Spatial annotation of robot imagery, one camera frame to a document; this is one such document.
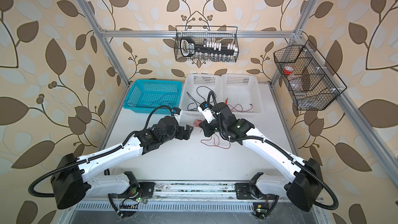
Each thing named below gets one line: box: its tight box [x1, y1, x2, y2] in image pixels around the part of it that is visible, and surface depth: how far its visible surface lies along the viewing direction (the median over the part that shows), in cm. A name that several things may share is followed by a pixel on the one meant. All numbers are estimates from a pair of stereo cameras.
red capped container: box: [283, 65, 294, 75], surface depth 84 cm
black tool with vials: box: [180, 36, 239, 61], surface depth 86 cm
